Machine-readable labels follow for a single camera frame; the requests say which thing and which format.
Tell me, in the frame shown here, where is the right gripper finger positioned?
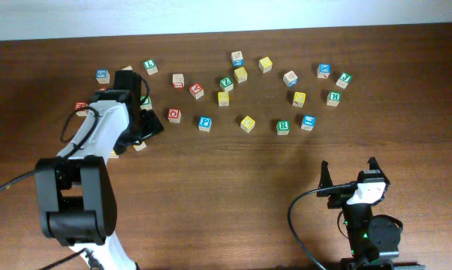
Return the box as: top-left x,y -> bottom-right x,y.
318,160 -> 333,189
366,157 -> 384,176

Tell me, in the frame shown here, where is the green V block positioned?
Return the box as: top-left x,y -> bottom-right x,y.
140,97 -> 152,110

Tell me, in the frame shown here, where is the yellow C block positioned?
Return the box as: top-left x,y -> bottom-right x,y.
133,142 -> 146,152

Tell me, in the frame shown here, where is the blue P block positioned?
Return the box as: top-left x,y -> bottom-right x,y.
198,116 -> 212,132

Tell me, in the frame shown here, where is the green r block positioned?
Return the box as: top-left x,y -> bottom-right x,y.
326,91 -> 342,107
276,121 -> 291,136

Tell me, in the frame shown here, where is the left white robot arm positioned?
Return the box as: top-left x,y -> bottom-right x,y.
35,70 -> 164,269

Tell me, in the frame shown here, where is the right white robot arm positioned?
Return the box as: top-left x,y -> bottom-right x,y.
318,157 -> 426,270

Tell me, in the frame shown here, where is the red O block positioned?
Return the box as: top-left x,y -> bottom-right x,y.
167,108 -> 181,124

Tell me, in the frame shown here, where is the yellow O block left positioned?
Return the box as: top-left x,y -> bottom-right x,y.
110,150 -> 119,159

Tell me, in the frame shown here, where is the plain block red side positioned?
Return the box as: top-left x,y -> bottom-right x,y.
172,73 -> 185,89

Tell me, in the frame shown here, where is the green L block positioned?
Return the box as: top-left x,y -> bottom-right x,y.
143,59 -> 158,75

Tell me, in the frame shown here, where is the red A block tilted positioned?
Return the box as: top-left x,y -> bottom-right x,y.
189,83 -> 204,100

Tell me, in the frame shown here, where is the blue S block right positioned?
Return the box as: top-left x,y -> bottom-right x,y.
301,115 -> 316,131

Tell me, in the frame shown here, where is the blue block far left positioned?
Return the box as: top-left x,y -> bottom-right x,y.
95,69 -> 110,84

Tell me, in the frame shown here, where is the red M block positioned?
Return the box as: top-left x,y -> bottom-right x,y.
74,102 -> 88,117

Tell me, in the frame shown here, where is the yellow block below Z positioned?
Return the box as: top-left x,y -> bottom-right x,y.
218,91 -> 230,107

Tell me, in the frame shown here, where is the green Z block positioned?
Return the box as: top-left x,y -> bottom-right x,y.
220,77 -> 234,92

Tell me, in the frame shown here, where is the green J block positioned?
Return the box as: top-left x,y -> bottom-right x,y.
336,73 -> 352,89

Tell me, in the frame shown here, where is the yellow block centre lower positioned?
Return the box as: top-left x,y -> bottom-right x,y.
240,115 -> 255,133

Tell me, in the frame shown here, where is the yellow block above Z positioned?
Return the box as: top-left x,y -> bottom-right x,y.
234,67 -> 248,83

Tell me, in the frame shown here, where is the blue X block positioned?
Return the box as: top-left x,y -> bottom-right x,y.
317,63 -> 331,79

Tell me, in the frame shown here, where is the plain block right centre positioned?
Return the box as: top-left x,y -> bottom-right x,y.
283,70 -> 298,87

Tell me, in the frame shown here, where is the plain block blue side top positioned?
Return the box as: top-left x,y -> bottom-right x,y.
231,51 -> 244,67

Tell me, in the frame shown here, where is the yellow block top right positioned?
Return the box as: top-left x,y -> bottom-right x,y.
258,56 -> 273,73

